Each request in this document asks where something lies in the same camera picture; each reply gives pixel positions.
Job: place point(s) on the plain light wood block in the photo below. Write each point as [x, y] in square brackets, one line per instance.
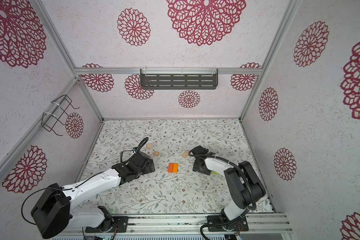
[185, 154]

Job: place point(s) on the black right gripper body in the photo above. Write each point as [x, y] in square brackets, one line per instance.
[196, 167]

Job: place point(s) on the red-orange rectangular block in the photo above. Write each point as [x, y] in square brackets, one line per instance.
[170, 168]

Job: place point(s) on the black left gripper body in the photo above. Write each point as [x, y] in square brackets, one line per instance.
[147, 169]

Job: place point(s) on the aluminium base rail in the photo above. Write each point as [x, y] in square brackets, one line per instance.
[187, 227]

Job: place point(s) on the black wire wall basket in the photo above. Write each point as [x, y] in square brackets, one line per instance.
[60, 107]

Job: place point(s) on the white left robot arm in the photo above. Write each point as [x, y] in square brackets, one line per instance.
[56, 210]

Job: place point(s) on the grey slotted wall shelf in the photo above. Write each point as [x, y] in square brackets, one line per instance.
[179, 80]

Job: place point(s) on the orange rectangular block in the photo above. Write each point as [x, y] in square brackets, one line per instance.
[175, 168]

